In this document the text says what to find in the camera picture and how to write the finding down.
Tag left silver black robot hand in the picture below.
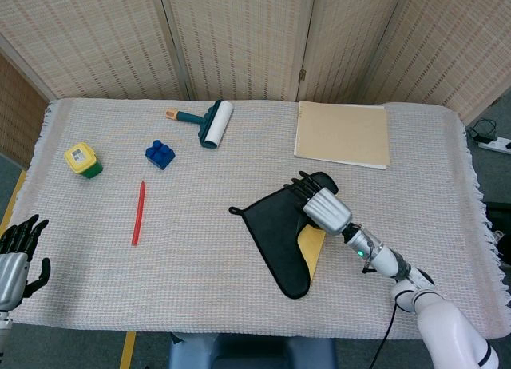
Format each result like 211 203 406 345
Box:
0 213 52 311

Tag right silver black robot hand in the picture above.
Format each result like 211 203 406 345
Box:
283 170 353 236

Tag dark green cloth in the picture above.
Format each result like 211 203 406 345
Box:
228 171 340 300

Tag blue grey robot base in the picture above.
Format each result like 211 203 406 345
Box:
167 331 339 369

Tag beige paper folder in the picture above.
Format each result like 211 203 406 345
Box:
293 100 390 171

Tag green tub with yellow lid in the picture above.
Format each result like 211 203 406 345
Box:
63 141 104 181

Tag red plastic stick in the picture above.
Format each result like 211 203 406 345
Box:
131 180 146 247

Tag white woven tablecloth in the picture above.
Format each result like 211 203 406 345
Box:
7 97 506 341

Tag teal lint roller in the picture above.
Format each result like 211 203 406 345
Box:
165 99 235 150

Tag blue toy building block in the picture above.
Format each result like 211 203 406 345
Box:
145 139 176 171

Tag white power strip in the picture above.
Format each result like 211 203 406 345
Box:
477 136 511 156

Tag woven folding screen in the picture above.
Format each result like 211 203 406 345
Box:
0 0 511 170

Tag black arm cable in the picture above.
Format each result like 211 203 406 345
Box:
367 299 399 369

